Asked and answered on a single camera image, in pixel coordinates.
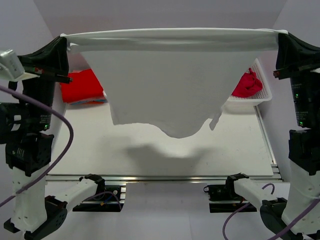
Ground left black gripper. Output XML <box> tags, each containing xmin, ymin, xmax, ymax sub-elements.
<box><xmin>14</xmin><ymin>35</ymin><xmax>72</xmax><ymax>131</ymax></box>

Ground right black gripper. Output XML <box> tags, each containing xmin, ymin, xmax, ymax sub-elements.
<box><xmin>273</xmin><ymin>29</ymin><xmax>320</xmax><ymax>126</ymax></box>

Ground white t shirt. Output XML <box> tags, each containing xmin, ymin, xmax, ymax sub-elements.
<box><xmin>65</xmin><ymin>27</ymin><xmax>280</xmax><ymax>139</ymax></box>

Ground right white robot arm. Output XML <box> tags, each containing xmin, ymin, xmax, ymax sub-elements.
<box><xmin>223</xmin><ymin>33</ymin><xmax>320</xmax><ymax>240</ymax></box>

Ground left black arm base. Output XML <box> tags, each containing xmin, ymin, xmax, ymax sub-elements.
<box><xmin>85</xmin><ymin>179</ymin><xmax>126</xmax><ymax>203</ymax></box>

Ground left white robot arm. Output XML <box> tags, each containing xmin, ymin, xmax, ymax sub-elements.
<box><xmin>0</xmin><ymin>36</ymin><xmax>106</xmax><ymax>240</ymax></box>

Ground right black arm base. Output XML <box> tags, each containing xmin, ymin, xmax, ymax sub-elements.
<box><xmin>203</xmin><ymin>184</ymin><xmax>242</xmax><ymax>202</ymax></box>

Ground folded red t shirt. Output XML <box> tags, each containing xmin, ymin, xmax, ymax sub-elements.
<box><xmin>60</xmin><ymin>68</ymin><xmax>106</xmax><ymax>104</ymax></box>

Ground white plastic basket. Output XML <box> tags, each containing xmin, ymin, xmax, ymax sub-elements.
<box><xmin>224</xmin><ymin>58</ymin><xmax>273</xmax><ymax>108</ymax></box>

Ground crumpled magenta t shirt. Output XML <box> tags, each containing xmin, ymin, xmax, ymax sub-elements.
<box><xmin>231</xmin><ymin>68</ymin><xmax>263</xmax><ymax>98</ymax></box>

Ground folded blue t shirt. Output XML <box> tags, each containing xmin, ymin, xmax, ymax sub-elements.
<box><xmin>70</xmin><ymin>98</ymin><xmax>108</xmax><ymax>105</ymax></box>

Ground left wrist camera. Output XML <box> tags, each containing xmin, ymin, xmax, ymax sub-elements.
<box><xmin>0</xmin><ymin>49</ymin><xmax>25</xmax><ymax>82</ymax></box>

